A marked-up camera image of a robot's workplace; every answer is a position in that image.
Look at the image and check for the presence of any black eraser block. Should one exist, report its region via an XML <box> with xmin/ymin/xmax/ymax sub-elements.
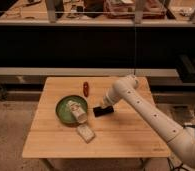
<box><xmin>93</xmin><ymin>106</ymin><xmax>114</xmax><ymax>117</ymax></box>

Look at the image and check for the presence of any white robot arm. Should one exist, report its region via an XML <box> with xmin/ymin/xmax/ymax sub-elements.
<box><xmin>100</xmin><ymin>74</ymin><xmax>195</xmax><ymax>169</ymax></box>

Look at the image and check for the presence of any red brown small bottle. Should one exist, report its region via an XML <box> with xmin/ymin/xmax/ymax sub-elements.
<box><xmin>83</xmin><ymin>82</ymin><xmax>89</xmax><ymax>97</ymax></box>

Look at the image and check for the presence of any green bowl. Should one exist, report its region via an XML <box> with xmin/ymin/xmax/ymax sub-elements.
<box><xmin>55</xmin><ymin>95</ymin><xmax>88</xmax><ymax>125</ymax></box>

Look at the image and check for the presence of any beige sponge block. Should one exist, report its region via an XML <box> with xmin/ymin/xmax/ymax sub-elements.
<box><xmin>77</xmin><ymin>124</ymin><xmax>95</xmax><ymax>143</ymax></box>

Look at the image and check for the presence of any red tray on shelf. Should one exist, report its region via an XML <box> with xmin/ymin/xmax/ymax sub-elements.
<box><xmin>104</xmin><ymin>0</ymin><xmax>166</xmax><ymax>19</ymax></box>

